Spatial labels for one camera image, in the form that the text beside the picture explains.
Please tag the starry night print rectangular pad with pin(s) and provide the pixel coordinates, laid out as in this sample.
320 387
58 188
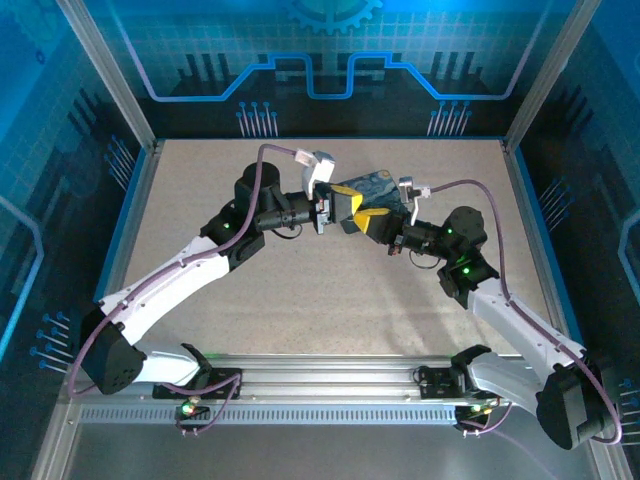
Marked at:
375 192

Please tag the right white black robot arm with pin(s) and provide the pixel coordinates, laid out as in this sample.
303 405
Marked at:
525 320

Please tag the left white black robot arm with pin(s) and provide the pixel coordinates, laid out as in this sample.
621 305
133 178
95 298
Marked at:
165 280

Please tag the small lit circuit board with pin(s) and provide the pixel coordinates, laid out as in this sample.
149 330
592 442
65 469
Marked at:
477 410
189 410

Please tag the grey metal base panel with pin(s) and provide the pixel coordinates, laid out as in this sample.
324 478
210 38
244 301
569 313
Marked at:
325 455

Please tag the aluminium table side rail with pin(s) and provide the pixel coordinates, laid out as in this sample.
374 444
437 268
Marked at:
530 210
132 220

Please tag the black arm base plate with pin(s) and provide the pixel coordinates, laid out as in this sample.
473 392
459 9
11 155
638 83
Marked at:
225 385
435 382

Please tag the aluminium frame post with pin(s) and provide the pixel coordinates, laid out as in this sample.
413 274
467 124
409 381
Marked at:
107 70
545 70

